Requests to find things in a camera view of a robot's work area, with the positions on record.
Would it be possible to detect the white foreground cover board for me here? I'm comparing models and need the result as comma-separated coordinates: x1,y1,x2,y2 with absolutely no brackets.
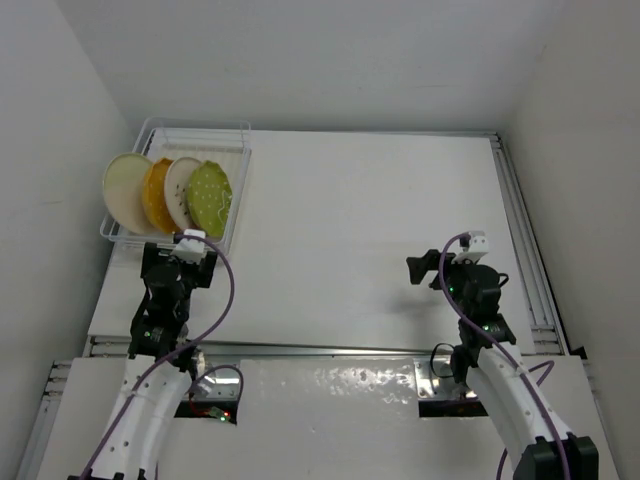
37,357,619,479

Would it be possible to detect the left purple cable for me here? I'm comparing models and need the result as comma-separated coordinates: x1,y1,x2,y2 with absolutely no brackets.
78,233,244,480

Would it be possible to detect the purple cable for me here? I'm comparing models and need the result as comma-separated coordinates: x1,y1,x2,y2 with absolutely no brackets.
78,233,244,480
438,233,569,480

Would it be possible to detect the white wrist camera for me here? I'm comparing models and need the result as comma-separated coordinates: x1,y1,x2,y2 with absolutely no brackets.
171,229,206,264
453,231,489,264

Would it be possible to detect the orange dotted plate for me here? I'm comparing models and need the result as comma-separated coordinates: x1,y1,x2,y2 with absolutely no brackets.
141,158,179,234

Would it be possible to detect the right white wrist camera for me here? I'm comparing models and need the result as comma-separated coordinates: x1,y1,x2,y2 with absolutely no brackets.
453,231,489,264

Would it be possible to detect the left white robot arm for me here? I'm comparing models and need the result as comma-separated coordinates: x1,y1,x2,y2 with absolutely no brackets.
76,230,217,479

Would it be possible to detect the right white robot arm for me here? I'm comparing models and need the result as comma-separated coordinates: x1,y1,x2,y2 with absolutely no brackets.
406,249,599,479

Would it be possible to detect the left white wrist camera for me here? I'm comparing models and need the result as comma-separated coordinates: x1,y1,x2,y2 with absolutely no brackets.
171,229,206,264

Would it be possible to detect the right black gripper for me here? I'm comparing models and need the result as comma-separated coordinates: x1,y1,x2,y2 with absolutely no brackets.
406,248,477,317

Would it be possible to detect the green dotted plate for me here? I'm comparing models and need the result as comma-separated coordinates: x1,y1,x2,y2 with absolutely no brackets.
187,161,233,238

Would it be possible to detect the white wire dish rack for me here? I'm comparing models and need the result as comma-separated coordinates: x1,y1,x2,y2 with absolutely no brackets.
98,116,253,252

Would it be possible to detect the white pink floral plate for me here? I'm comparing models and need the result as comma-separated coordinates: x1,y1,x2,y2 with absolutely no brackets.
164,157,201,231

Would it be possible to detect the small green circuit board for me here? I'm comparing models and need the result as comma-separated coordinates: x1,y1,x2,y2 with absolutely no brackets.
189,399,232,423

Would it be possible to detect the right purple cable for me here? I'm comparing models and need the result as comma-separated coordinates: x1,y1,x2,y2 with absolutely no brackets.
438,233,569,480

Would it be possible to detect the front aluminium frame rail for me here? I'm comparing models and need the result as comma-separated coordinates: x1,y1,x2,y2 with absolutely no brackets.
84,327,565,357

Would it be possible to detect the cream round plate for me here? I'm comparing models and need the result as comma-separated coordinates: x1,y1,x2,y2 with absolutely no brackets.
102,152,154,235

